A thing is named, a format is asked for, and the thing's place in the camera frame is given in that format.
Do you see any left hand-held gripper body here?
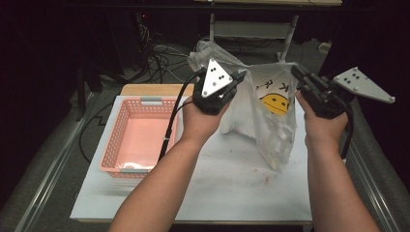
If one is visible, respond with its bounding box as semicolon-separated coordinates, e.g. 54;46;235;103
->
191;57;238;116

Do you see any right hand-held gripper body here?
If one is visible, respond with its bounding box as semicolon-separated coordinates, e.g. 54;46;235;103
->
301;66;395;120

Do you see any clear smiley plastic bag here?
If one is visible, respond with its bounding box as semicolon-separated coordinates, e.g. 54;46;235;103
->
187;39;299;172

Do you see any pink plastic basket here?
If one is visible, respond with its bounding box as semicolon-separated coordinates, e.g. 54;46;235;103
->
99;96;180;180

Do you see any person's right hand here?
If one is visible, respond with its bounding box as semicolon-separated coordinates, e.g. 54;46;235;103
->
295;90;350;151

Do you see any person's left hand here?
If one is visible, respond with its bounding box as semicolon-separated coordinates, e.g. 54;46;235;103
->
182;101;230;143

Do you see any white-framed desk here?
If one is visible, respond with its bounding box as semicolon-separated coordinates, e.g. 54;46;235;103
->
192;0;342;64

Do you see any white board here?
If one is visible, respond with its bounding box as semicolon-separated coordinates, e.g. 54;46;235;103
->
70;95;313;223

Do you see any black stand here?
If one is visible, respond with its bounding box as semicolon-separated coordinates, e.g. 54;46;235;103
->
75;61;104;123

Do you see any right hand-held gripper black cable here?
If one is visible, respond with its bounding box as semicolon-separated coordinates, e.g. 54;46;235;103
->
339;104;355;160

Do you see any hand-held gripper black cable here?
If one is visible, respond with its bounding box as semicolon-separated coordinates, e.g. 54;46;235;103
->
339;104;355;160
158;70;206;162

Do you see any tangle of floor cables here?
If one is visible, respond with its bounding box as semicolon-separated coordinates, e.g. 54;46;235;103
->
138;18;196;85

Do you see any left hand-held gripper black cable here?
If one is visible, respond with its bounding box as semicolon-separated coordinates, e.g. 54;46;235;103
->
158;70;206;162

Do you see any metal floor rail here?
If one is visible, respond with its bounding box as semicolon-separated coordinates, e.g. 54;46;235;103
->
15;93;98;232
344;134;400;232

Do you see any black floor cable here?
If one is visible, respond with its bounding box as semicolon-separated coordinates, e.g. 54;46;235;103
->
78;101;115;163

